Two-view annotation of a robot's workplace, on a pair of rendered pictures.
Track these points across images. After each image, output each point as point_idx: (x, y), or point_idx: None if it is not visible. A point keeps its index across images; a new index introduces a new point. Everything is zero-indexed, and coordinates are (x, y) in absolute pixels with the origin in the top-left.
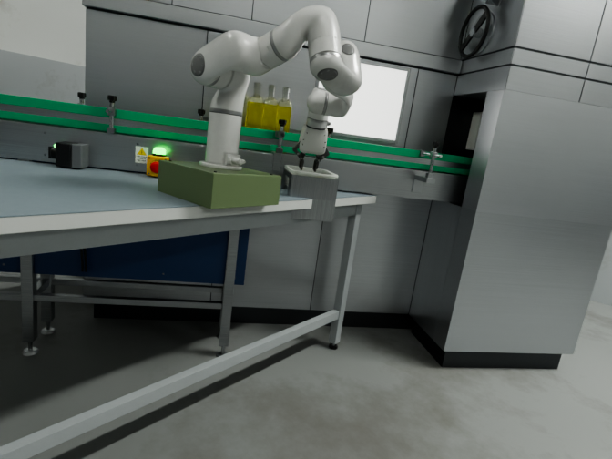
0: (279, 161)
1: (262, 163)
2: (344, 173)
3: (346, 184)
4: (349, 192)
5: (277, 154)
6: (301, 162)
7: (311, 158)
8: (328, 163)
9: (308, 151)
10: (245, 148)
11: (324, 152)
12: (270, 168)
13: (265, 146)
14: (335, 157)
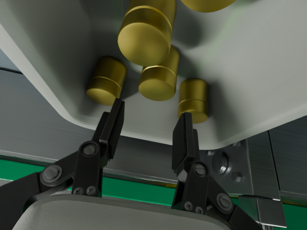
0: (254, 161)
1: (304, 158)
2: (13, 117)
3: (18, 89)
4: (19, 71)
5: (268, 192)
6: (192, 146)
7: (109, 167)
8: (59, 150)
9: (174, 229)
10: (284, 202)
11: (21, 216)
12: (273, 137)
13: (299, 226)
14: (32, 169)
